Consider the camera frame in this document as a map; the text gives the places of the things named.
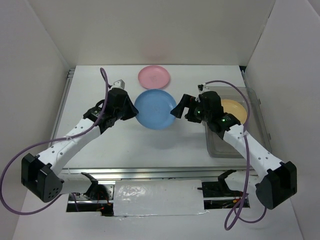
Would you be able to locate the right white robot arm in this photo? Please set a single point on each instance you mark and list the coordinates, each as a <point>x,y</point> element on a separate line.
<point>278,179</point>

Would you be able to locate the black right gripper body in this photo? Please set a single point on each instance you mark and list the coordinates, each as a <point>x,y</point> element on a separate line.
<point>203,115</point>

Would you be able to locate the orange plastic plate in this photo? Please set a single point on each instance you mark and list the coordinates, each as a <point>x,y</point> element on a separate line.
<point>235,108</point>

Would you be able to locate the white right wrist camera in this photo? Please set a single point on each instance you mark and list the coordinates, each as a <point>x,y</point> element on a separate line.
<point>202,87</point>

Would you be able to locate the white foam cover panel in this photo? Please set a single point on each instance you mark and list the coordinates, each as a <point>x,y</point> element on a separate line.
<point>158,198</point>

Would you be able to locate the clear plastic bin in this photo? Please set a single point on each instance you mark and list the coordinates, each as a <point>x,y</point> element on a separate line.
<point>216,147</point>

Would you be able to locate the pink plastic plate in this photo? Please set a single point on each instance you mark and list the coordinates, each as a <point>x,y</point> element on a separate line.
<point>153,77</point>

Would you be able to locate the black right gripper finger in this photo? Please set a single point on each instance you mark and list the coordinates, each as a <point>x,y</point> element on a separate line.
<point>195,116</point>
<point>185,102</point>

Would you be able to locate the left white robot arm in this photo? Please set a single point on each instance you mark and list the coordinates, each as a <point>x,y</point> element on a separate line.
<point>41,174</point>

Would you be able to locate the blue plastic plate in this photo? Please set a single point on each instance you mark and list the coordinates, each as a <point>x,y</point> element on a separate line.
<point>154,109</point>

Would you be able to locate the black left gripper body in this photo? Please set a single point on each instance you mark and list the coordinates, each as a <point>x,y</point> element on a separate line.
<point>119,110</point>

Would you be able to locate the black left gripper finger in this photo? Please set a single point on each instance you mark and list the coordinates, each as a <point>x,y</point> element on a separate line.
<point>119,116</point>
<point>129,110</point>

